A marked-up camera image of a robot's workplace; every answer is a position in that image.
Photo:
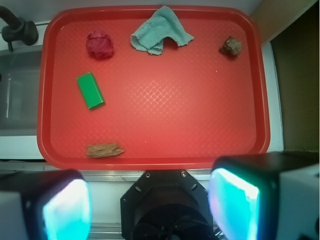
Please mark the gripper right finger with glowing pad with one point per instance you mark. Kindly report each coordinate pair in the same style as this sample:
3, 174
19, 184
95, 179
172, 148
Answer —
270, 196

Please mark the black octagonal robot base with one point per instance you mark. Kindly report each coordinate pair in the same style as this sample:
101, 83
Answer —
166, 205

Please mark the green rectangular block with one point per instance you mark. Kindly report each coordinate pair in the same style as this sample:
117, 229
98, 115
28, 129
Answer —
90, 91

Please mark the brown rock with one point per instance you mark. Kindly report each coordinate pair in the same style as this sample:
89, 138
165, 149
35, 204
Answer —
231, 47

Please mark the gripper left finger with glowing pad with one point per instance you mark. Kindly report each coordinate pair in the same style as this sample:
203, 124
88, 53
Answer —
47, 205

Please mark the red plastic tray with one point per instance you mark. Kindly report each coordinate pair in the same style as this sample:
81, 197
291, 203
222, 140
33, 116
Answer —
179, 110

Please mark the brown wood bark piece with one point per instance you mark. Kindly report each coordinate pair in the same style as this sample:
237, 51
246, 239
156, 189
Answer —
104, 150

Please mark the light blue cloth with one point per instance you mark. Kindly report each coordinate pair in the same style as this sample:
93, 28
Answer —
164, 23

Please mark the metal sink basin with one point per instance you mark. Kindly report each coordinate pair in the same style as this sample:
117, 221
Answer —
19, 91

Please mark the black faucet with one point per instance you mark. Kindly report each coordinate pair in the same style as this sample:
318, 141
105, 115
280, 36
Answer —
17, 29

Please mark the crumpled red paper ball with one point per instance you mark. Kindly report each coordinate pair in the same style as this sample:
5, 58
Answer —
99, 45

